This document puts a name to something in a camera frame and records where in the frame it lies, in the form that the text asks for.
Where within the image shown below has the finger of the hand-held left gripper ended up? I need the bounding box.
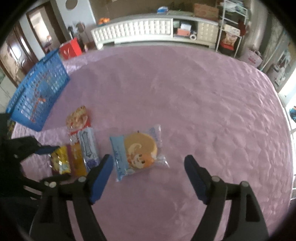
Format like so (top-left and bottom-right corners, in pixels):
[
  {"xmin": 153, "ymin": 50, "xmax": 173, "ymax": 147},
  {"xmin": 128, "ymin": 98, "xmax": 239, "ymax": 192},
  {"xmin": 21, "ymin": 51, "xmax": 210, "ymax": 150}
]
[
  {"xmin": 22, "ymin": 174, "xmax": 71, "ymax": 193},
  {"xmin": 9, "ymin": 137, "xmax": 60, "ymax": 161}
]

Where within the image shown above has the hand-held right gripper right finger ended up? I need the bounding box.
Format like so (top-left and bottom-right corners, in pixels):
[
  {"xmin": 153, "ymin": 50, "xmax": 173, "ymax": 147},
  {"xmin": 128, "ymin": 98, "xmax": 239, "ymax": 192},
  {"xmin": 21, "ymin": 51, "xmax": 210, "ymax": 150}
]
[{"xmin": 184, "ymin": 155, "xmax": 270, "ymax": 241}]

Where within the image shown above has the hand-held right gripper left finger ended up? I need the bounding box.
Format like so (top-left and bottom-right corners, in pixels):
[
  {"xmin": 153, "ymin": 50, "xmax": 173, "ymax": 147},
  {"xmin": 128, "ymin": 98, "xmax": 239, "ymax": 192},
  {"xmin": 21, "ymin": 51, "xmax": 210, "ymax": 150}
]
[{"xmin": 29, "ymin": 154, "xmax": 114, "ymax": 241}]

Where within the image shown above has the blue plastic basket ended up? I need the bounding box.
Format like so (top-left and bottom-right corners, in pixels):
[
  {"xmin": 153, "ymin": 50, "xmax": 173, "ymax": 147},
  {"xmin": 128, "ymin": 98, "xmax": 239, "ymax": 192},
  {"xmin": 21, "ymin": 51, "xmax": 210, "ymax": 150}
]
[{"xmin": 6, "ymin": 48, "xmax": 70, "ymax": 132}]

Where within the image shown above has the yellow snack packet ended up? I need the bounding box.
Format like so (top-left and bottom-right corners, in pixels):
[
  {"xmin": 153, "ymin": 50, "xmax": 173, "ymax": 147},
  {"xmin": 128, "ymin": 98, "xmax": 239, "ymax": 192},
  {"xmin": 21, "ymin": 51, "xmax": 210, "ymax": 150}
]
[{"xmin": 50, "ymin": 146, "xmax": 72, "ymax": 175}]

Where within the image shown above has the orange snack packet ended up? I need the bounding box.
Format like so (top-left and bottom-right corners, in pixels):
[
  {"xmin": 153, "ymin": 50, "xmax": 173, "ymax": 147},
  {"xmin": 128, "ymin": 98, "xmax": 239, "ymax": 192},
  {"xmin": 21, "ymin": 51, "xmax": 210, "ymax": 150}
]
[{"xmin": 67, "ymin": 144, "xmax": 89, "ymax": 178}]

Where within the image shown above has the blue grey snack wrapper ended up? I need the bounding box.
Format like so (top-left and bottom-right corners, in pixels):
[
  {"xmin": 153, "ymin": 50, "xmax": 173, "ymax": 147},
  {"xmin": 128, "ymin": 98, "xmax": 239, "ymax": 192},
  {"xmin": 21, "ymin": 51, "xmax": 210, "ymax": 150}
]
[{"xmin": 77, "ymin": 127, "xmax": 100, "ymax": 171}]

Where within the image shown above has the red white snack packet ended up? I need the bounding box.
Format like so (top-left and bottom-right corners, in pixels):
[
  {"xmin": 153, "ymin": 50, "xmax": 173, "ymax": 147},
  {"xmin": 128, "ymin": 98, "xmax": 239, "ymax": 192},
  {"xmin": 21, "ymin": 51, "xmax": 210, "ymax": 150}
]
[{"xmin": 66, "ymin": 105, "xmax": 91, "ymax": 145}]

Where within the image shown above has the pink quilted blanket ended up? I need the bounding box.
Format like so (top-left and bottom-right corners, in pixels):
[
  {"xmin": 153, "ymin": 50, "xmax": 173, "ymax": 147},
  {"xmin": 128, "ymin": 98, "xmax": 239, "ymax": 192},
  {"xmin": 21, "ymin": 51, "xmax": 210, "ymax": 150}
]
[{"xmin": 11, "ymin": 44, "xmax": 294, "ymax": 241}]

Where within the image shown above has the dark brown wooden door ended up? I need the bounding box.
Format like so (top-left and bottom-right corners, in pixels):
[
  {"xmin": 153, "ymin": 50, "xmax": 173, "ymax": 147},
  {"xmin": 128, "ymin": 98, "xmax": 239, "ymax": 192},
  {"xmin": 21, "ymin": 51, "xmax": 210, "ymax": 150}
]
[{"xmin": 0, "ymin": 21, "xmax": 38, "ymax": 87}]

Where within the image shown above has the red gift box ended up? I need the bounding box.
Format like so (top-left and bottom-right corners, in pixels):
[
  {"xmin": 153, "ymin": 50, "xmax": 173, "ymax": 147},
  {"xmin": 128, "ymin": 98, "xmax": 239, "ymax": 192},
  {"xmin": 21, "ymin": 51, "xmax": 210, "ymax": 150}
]
[{"xmin": 60, "ymin": 38, "xmax": 82, "ymax": 60}]

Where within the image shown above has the standing floor fan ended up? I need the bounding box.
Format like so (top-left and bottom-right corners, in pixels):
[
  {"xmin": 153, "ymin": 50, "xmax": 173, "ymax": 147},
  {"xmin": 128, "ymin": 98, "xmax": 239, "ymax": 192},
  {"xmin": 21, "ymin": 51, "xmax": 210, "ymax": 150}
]
[{"xmin": 76, "ymin": 22, "xmax": 91, "ymax": 47}]

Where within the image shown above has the pink shopping bag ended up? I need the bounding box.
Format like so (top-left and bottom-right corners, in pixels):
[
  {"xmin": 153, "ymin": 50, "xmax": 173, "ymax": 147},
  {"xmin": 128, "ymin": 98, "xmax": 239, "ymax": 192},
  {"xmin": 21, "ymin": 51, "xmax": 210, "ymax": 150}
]
[{"xmin": 240, "ymin": 47, "xmax": 263, "ymax": 67}]

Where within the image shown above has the white tufted TV cabinet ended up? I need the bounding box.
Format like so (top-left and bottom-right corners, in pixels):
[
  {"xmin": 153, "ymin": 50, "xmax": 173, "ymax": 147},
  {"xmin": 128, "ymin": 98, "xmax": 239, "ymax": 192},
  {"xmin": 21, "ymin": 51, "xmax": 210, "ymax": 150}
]
[{"xmin": 91, "ymin": 13, "xmax": 220, "ymax": 50}]

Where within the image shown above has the white metal rack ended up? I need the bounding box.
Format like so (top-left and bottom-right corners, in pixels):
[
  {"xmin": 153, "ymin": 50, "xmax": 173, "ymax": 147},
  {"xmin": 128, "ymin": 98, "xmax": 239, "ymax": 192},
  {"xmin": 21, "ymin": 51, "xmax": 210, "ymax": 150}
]
[{"xmin": 216, "ymin": 0, "xmax": 249, "ymax": 58}]

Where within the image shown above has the brown cardboard box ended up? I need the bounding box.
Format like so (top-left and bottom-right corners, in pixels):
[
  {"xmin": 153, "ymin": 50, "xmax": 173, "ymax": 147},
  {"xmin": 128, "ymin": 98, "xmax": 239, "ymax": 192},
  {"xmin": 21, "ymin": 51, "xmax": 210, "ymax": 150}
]
[{"xmin": 194, "ymin": 3, "xmax": 219, "ymax": 21}]

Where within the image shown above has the dark brown doorway frame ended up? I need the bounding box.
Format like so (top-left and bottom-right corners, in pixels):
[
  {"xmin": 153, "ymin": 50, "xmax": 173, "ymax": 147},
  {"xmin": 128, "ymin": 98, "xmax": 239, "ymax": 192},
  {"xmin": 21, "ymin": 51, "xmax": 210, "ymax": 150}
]
[{"xmin": 26, "ymin": 6, "xmax": 65, "ymax": 49}]

